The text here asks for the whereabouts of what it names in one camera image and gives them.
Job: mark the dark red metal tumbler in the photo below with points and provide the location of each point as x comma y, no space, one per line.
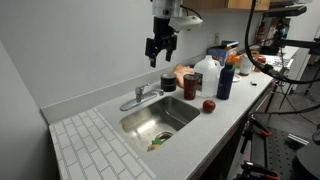
190,88

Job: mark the pink soft cloth item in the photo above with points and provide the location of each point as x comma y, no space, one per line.
181,71

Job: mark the orange toy piece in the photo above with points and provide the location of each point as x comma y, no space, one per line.
150,148

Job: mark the white small plate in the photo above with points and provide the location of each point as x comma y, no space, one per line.
237,78

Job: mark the dark blue bottle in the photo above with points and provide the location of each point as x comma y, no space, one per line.
225,83

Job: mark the blue cardboard box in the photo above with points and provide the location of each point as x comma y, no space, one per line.
216,53

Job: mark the translucent plastic gallon jug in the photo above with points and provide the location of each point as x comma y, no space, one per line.
208,76

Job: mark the wooden wall cabinet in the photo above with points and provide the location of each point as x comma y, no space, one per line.
233,4

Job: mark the white brick pattern mat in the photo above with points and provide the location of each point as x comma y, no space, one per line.
90,150

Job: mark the chrome faucet spout and base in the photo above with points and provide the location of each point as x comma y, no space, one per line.
131,104

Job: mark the black white checkerboard sheet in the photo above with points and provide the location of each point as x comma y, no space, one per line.
281,61

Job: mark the white plastic container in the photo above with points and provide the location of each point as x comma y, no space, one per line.
245,65

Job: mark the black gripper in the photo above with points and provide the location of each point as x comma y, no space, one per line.
163,31

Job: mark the green toy piece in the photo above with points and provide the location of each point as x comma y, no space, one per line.
157,142

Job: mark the stainless steel sink basin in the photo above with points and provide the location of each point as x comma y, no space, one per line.
156,115

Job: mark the small black round cap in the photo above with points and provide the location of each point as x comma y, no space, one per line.
253,83

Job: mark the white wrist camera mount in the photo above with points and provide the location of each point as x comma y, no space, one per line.
185,23

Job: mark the black overhead shelf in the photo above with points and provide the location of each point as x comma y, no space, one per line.
285,10

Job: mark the white wall outlet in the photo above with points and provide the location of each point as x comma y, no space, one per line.
215,38

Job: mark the orange object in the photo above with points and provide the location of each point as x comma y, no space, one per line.
233,61

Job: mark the red cup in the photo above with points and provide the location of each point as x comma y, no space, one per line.
261,60

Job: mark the silver metal bracket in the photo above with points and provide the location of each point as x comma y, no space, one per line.
298,139

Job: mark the black round stool seat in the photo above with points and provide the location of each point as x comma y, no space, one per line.
308,163

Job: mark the red apple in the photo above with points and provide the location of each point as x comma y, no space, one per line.
209,106

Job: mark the black tripod legs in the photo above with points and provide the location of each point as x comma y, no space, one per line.
274,96

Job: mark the black tin can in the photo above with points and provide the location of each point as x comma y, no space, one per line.
168,83

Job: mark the metal sink drain strainer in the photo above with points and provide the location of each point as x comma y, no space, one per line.
164,136

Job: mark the red fire extinguisher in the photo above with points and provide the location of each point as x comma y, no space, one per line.
260,33

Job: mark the black perforated breadboard table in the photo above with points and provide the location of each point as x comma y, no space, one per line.
276,156

